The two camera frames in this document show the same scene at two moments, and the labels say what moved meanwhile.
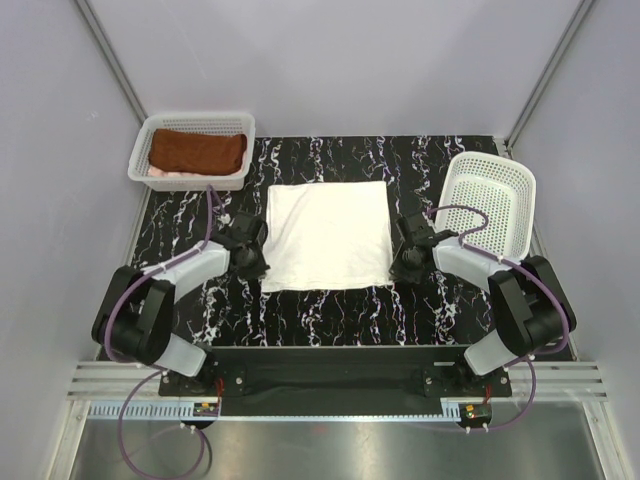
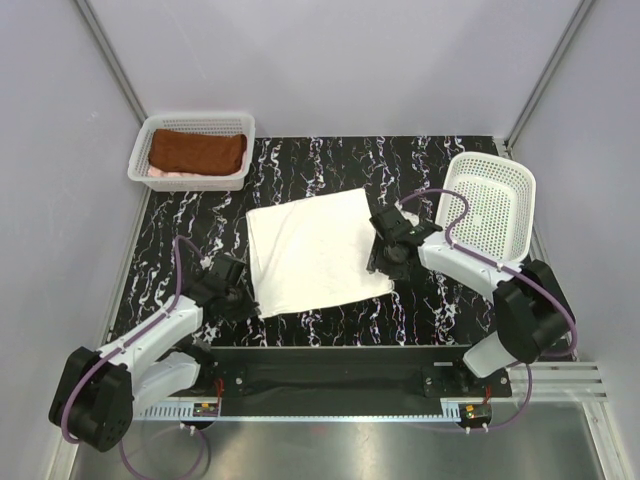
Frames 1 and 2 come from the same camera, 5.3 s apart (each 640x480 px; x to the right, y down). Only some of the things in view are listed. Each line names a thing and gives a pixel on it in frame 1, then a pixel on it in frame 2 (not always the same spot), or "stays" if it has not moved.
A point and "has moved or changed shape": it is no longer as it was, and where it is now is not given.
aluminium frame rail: (556, 380) stays
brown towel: (197, 152) stays
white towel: (327, 235) has moved or changed shape
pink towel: (187, 174) stays
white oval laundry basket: (506, 193) stays
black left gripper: (258, 272) → (247, 311)
